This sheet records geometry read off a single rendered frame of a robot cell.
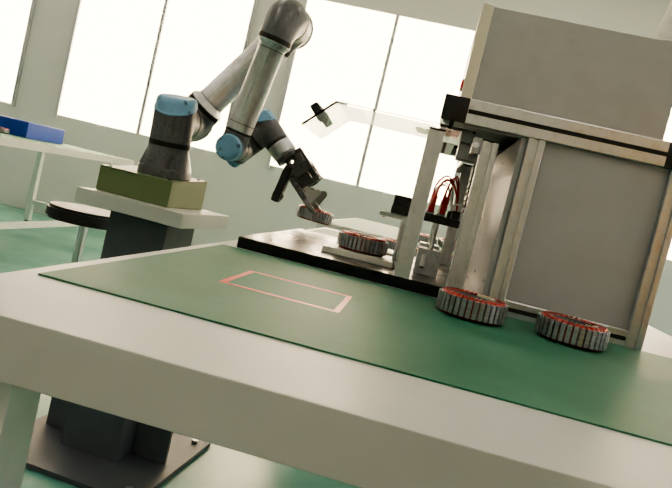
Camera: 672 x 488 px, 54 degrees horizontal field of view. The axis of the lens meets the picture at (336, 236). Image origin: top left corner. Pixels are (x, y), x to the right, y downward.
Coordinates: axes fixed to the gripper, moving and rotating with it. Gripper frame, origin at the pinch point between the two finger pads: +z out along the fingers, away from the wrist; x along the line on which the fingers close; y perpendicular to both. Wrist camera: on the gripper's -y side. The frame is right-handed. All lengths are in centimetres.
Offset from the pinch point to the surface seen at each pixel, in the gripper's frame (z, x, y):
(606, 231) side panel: 38, -72, 52
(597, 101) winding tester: 18, -62, 66
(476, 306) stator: 34, -93, 26
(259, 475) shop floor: 56, -1, -59
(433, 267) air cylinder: 28, -56, 22
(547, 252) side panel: 36, -72, 41
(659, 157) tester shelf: 32, -73, 66
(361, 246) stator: 16, -58, 12
